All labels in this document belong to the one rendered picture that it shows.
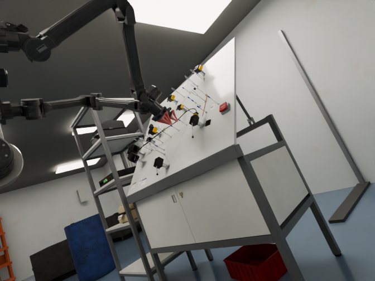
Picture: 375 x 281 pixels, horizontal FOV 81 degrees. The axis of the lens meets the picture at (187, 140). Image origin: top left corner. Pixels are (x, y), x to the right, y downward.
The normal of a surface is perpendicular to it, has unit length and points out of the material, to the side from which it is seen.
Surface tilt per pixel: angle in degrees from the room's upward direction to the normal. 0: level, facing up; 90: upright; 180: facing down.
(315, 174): 90
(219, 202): 90
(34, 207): 90
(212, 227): 90
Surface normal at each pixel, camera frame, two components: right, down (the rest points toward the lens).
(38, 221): 0.55, -0.37
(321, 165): -0.74, 0.18
